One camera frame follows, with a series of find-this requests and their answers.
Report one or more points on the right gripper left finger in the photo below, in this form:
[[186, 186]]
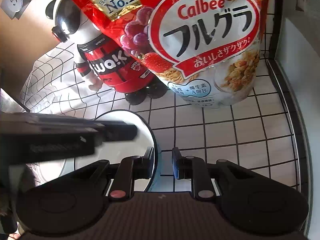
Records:
[[128, 171]]

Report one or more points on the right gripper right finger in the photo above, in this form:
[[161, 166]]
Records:
[[199, 172]]

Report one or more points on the blue enamel bowl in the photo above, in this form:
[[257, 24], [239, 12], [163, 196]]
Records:
[[112, 151]]

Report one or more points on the white black grid tablecloth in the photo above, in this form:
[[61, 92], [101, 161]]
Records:
[[256, 133]]

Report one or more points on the red panda robot toy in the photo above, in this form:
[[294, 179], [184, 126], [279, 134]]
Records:
[[99, 59]]

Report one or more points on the red Calbee cereal bag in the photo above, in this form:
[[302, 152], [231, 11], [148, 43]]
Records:
[[206, 51]]

